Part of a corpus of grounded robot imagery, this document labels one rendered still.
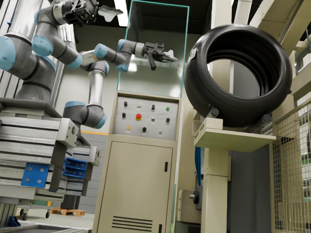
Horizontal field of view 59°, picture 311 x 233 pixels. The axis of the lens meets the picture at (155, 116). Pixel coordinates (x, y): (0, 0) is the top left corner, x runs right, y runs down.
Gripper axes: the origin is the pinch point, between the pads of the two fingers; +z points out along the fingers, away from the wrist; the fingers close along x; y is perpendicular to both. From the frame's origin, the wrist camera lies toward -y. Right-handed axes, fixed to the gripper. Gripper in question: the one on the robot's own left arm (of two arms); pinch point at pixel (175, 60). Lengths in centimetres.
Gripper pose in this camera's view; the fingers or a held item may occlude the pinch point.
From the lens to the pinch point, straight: 168.2
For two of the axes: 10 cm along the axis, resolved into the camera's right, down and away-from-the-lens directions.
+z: 9.7, 2.3, -0.4
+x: -0.4, 3.2, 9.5
